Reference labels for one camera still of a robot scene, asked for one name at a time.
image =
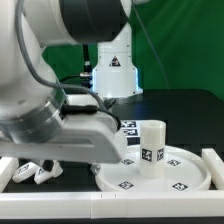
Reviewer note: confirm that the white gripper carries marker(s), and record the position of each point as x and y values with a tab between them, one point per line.
84	138

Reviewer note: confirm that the white round table top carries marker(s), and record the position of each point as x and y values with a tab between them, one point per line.
183	171

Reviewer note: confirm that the white cross-shaped table base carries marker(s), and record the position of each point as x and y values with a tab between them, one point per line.
39	173

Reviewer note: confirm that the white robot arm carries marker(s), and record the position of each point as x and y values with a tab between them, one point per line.
44	118

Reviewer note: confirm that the white marker tag plate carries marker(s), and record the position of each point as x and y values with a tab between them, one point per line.
132	128

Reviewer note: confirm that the white U-shaped obstacle fence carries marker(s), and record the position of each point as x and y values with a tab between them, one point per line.
96	205

